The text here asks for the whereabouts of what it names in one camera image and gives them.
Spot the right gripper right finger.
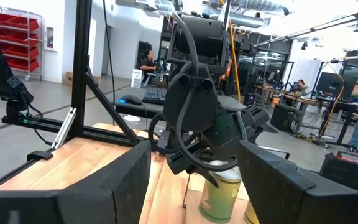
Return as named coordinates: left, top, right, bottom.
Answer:
left=237, top=139, right=358, bottom=224

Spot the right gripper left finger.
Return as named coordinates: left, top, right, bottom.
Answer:
left=0, top=139, right=152, bottom=224

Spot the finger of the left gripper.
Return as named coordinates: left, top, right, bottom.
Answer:
left=186, top=164, right=221, bottom=189

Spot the green oranges can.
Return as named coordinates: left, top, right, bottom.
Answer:
left=198, top=160, right=242, bottom=224

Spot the blue peaches can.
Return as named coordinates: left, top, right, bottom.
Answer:
left=243, top=198, right=260, bottom=224

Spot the black floor cabinet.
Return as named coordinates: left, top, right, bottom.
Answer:
left=270, top=103, right=298, bottom=132

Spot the black keyboard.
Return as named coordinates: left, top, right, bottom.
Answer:
left=142, top=85, right=167, bottom=105

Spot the dark grey desk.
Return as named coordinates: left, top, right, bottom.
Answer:
left=114, top=86, right=248, bottom=119

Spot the white round disc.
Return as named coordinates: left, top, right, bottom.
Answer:
left=123, top=114, right=141, bottom=123

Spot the black computer mouse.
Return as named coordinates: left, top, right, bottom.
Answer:
left=118, top=94, right=143, bottom=106

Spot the white sign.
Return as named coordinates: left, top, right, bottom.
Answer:
left=131, top=68, right=144, bottom=89

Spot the black monitor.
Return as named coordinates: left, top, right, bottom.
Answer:
left=315, top=71, right=358, bottom=98

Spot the red bin rack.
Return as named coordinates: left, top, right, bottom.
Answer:
left=0, top=3, right=43, bottom=82

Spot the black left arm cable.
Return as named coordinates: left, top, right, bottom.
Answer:
left=171, top=12, right=248, bottom=172

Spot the black case red handle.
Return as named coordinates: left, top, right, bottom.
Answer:
left=318, top=151, right=358, bottom=191

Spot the yellow hanging hose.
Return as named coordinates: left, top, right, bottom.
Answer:
left=218, top=0, right=242, bottom=103

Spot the silver angle bracket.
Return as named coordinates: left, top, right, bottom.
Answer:
left=50, top=107, right=78, bottom=150

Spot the black aluminium rig frame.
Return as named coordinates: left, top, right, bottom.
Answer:
left=0, top=0, right=167, bottom=190

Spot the white wall cabinet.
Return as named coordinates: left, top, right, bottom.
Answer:
left=44, top=26, right=55, bottom=51

